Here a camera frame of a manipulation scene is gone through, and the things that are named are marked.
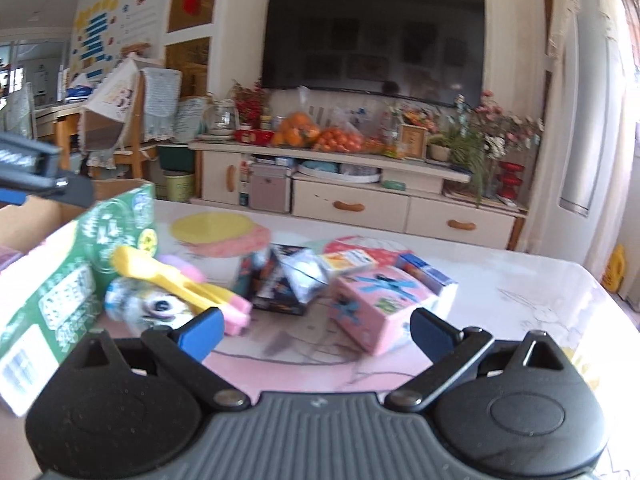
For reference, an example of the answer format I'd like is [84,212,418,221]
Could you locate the orange white medicine box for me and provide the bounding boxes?
[319,248,379,277]

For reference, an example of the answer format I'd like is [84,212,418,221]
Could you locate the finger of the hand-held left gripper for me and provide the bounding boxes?
[47,170,96,209]

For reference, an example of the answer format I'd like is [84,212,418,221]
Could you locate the white round tray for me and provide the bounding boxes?
[295,160,381,183]

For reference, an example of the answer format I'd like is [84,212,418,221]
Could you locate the wooden chair with cover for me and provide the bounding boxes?
[112,57,183,181]

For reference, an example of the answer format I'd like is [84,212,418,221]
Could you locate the beige curtain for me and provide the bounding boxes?
[582,0,640,286]

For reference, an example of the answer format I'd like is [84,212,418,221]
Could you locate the pink flower bouquet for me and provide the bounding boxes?
[452,90,543,196]

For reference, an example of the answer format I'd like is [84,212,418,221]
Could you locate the green potted plant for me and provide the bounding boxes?
[427,125,496,206]

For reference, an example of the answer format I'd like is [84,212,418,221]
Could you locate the green waste bin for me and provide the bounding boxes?
[162,170,196,203]

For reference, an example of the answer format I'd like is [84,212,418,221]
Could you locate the glass kettle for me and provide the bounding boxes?
[202,100,238,139]

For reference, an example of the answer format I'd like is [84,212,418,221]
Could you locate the cream television cabinet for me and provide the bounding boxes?
[189,140,530,251]

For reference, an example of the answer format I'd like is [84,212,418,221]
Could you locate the wooden side table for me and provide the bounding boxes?
[35,105,86,171]

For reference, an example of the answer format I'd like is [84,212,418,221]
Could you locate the blue white box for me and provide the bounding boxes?
[395,253,459,313]

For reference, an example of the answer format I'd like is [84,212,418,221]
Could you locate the red candle stand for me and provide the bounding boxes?
[497,161,526,201]

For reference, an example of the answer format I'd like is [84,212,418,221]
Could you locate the blue yellow wall poster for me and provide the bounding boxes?
[67,0,166,86]

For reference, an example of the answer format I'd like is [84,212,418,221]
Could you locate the pink blue cartoon toy box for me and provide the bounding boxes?
[330,266,442,357]

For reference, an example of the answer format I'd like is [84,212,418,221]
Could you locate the white plastic packet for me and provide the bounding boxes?
[284,249,331,305]

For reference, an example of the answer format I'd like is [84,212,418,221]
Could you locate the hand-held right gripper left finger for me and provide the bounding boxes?
[60,306,251,411]

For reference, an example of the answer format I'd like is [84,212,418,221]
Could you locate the white standing air conditioner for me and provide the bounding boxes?
[556,7,628,218]

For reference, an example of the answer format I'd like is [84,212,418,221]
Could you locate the bag of large oranges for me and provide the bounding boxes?
[272,110,321,150]

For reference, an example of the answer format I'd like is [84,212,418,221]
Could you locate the green milk carton box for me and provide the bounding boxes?
[0,182,160,418]

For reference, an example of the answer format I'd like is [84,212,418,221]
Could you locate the pink metal case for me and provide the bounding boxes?
[248,164,292,213]

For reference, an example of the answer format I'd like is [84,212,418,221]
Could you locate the black television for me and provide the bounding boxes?
[261,0,487,108]

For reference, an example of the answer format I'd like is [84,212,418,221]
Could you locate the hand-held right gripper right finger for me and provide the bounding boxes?
[387,308,573,412]

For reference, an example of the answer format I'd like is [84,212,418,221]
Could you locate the red flat box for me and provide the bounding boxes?
[235,129,275,147]

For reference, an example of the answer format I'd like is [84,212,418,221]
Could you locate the bag of small tangerines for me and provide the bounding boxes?
[314,127,365,155]

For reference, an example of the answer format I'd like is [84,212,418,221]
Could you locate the wooden picture frame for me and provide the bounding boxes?
[397,124,430,160]

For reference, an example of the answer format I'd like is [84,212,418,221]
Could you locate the white green certificate board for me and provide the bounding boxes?
[174,96,208,143]

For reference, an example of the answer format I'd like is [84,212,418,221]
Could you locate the red berry branches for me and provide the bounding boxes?
[231,79,266,128]

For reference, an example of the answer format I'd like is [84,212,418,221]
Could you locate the dark foil snack packet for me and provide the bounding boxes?
[249,244,313,317]

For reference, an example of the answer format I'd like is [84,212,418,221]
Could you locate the yellow pink water gun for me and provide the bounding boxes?
[111,246,252,337]

